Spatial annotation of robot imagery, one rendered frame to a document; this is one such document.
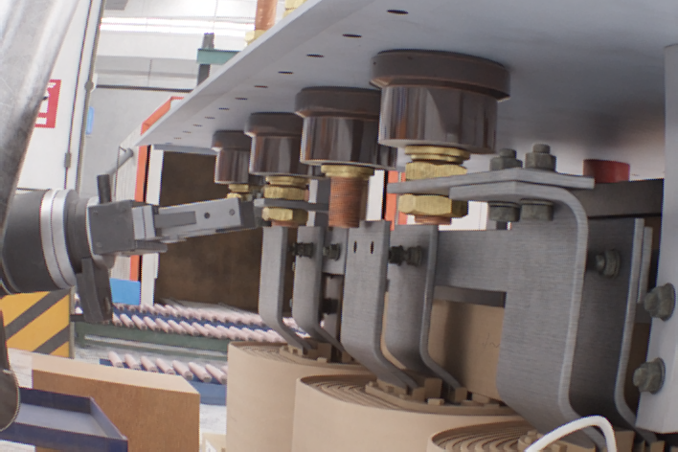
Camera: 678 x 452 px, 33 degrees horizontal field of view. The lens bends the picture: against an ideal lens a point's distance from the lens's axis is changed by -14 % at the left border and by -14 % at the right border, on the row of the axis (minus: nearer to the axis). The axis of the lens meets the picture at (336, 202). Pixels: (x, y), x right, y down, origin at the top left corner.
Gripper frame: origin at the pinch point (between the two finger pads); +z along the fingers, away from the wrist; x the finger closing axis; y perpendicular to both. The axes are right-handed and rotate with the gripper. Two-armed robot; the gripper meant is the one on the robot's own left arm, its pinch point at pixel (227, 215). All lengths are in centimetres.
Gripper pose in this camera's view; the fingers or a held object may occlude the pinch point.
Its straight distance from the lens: 125.5
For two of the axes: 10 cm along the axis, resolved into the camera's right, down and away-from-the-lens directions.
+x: 1.1, 0.5, 9.9
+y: -1.3, -9.9, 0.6
